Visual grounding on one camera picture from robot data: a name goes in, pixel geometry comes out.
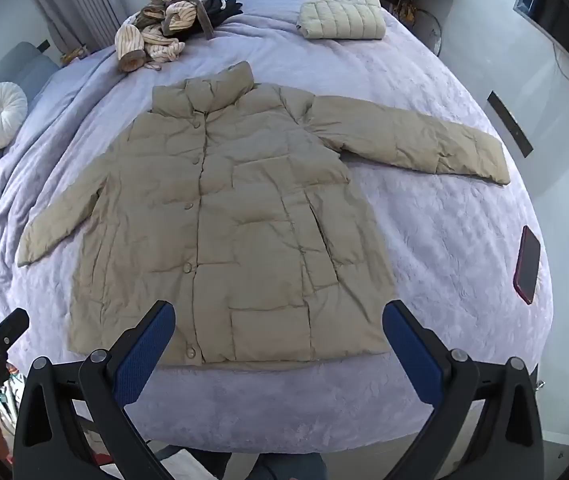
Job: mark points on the khaki puffer jacket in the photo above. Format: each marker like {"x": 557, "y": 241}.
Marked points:
{"x": 244, "y": 200}

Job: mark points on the dark clothes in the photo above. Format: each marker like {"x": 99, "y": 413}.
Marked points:
{"x": 224, "y": 10}

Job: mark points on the grey curtain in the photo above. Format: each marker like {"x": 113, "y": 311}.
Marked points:
{"x": 82, "y": 5}

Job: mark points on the lavender fleece blanket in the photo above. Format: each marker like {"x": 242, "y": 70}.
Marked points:
{"x": 439, "y": 340}

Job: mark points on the red phone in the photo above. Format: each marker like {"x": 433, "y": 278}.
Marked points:
{"x": 526, "y": 265}

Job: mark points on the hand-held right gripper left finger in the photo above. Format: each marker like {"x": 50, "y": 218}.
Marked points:
{"x": 147, "y": 355}

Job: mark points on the blue-grey headboard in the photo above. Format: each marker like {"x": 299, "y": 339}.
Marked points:
{"x": 24, "y": 67}

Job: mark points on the folded cream puffer jacket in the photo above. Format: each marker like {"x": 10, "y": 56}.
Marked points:
{"x": 342, "y": 17}

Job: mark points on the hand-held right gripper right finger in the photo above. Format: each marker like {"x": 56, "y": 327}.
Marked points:
{"x": 412, "y": 355}

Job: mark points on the striped cream garment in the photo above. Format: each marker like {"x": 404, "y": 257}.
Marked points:
{"x": 164, "y": 35}

